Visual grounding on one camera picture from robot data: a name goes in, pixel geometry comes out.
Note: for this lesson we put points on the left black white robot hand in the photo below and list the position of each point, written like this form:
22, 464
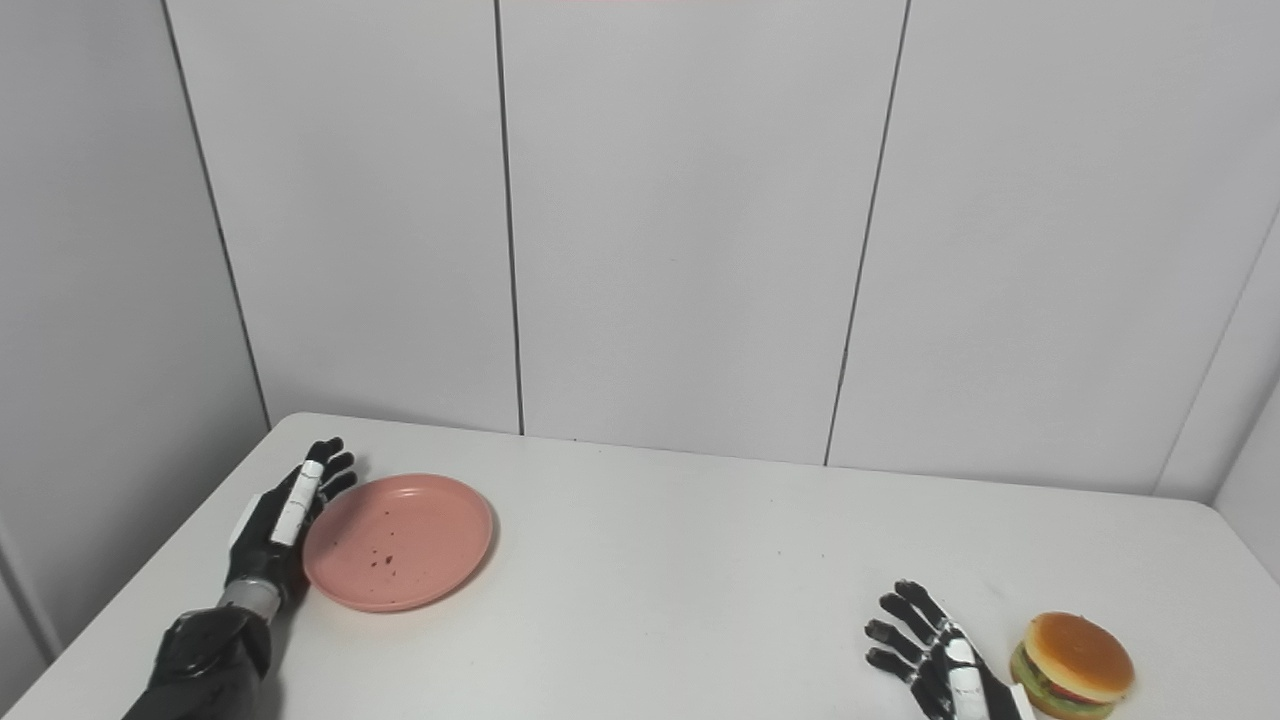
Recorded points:
262, 540

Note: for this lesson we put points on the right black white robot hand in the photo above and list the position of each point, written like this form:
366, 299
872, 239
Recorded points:
950, 670

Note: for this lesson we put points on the toy hamburger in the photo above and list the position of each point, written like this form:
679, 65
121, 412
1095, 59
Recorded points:
1080, 655

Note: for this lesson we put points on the pink round plate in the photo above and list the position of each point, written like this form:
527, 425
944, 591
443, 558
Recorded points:
400, 540

